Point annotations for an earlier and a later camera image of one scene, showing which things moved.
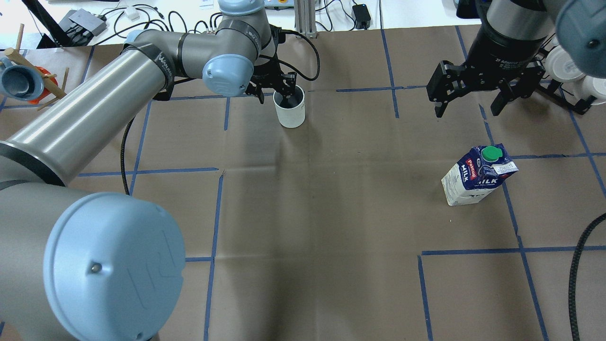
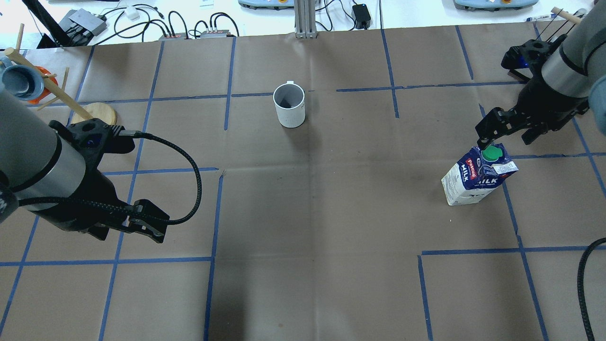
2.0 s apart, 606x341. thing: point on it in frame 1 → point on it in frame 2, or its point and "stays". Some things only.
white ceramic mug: (290, 111) stays
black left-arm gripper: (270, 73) → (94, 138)
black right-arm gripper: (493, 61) → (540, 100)
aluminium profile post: (305, 18) stays
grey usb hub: (84, 20) stays
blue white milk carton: (480, 171) stays
